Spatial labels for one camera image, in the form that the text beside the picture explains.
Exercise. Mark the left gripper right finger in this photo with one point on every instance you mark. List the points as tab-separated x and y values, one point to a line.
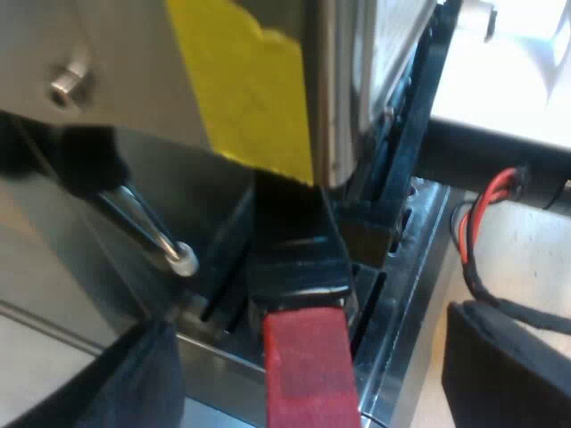
504	379

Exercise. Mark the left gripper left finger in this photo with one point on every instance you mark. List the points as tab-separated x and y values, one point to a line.
147	383

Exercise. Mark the steel espresso machine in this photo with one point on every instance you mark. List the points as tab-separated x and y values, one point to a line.
134	49

